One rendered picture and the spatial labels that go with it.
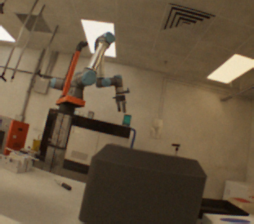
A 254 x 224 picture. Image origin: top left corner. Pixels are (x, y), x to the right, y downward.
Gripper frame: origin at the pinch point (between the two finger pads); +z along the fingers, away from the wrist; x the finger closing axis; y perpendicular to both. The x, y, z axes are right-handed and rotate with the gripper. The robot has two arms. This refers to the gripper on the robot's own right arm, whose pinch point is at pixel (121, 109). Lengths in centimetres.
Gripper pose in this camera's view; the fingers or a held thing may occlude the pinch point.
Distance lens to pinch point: 167.7
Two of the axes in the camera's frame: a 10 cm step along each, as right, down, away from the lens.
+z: 1.2, 9.9, 0.1
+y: -9.3, 1.2, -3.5
